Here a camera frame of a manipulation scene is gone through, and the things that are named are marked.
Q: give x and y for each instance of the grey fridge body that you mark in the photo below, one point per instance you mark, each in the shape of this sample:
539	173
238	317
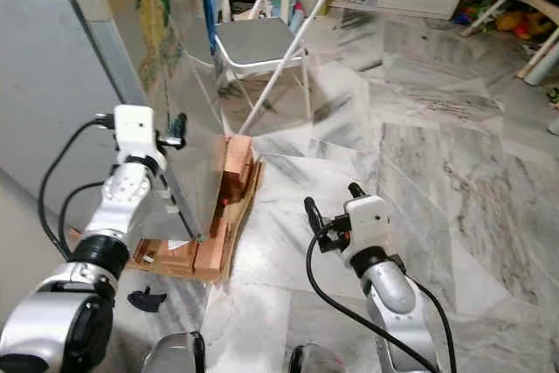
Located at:
44	85

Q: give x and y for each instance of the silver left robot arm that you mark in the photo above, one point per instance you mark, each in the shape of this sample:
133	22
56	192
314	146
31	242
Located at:
127	198

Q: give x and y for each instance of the silver right robot leg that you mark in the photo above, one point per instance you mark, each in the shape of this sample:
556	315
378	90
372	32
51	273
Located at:
323	362

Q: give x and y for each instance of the silver robot leg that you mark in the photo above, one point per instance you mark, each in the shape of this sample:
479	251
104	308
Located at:
323	362
175	355

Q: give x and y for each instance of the yellow green door sticker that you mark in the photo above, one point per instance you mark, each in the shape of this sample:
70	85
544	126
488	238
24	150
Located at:
159	24

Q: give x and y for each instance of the white folding chair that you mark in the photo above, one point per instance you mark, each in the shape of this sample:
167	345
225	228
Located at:
253	41

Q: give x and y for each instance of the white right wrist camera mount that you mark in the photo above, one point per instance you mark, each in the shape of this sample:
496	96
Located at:
369	216

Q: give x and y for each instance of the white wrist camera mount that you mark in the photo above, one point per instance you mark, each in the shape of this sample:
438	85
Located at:
369	216
138	128

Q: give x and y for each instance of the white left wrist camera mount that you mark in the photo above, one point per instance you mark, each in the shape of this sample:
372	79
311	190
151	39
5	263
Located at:
138	128

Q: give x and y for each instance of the white high chair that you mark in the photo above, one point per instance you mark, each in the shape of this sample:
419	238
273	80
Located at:
543	63

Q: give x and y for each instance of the blue cloth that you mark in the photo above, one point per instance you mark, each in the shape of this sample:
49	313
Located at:
210	6

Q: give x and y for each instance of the silver left robot leg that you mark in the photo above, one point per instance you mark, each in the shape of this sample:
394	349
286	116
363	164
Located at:
175	355

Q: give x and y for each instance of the black plastic piece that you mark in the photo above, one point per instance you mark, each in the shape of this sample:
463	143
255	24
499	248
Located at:
147	300

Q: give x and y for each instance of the yellow plush toy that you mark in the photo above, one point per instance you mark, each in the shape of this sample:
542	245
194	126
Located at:
520	24

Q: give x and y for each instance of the red clay brick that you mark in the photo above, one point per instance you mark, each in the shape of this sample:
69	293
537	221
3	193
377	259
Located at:
162	257
234	186
212	238
238	153

